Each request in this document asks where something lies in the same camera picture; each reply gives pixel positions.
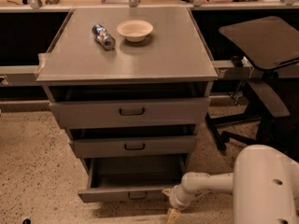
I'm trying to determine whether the grey drawer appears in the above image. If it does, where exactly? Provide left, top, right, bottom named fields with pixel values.
left=78, top=154, right=187, bottom=203
left=69, top=125, right=196, bottom=158
left=50, top=91, right=210, bottom=129

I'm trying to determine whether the black office chair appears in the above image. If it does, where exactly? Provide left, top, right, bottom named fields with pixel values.
left=206, top=16, right=299, bottom=160

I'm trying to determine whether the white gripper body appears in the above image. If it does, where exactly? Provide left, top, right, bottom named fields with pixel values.
left=169, top=184, right=199, bottom=210

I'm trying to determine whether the grey bottom drawer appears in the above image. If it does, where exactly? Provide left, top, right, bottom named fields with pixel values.
left=78, top=154, right=187, bottom=203

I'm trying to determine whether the grey top drawer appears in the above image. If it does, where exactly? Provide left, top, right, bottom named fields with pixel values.
left=50, top=91, right=210, bottom=129

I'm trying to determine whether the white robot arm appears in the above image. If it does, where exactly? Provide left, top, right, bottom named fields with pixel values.
left=163, top=145, right=299, bottom=224

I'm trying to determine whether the grey drawer cabinet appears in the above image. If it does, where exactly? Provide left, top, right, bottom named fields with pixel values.
left=36, top=6, right=219, bottom=173

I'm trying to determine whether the white paper bowl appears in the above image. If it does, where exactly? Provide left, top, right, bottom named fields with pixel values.
left=117, top=20, right=153, bottom=42

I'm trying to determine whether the grey metal rail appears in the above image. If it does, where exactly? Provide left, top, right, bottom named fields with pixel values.
left=0, top=65, right=39, bottom=87

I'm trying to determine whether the grey middle drawer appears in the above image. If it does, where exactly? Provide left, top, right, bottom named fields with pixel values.
left=69, top=125, right=196, bottom=158

